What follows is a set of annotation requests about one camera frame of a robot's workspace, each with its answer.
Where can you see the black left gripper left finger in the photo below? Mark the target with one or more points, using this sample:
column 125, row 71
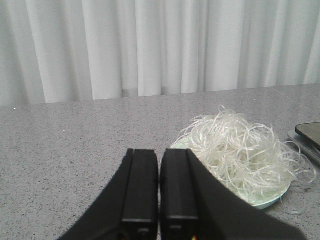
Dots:
column 127, row 208

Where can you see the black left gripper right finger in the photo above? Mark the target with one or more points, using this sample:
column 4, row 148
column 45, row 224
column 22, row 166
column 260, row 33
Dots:
column 194, row 205

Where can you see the translucent white vermicelli bundle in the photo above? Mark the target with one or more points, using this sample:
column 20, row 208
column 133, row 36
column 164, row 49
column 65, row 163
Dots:
column 249, row 157

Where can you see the light green round plate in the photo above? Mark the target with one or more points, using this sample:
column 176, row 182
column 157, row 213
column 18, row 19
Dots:
column 260, row 202

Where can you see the silver black kitchen scale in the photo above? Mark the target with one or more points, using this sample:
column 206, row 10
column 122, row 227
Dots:
column 307, row 137

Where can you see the white pleated curtain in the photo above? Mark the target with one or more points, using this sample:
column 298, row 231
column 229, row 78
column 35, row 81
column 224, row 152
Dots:
column 76, row 50

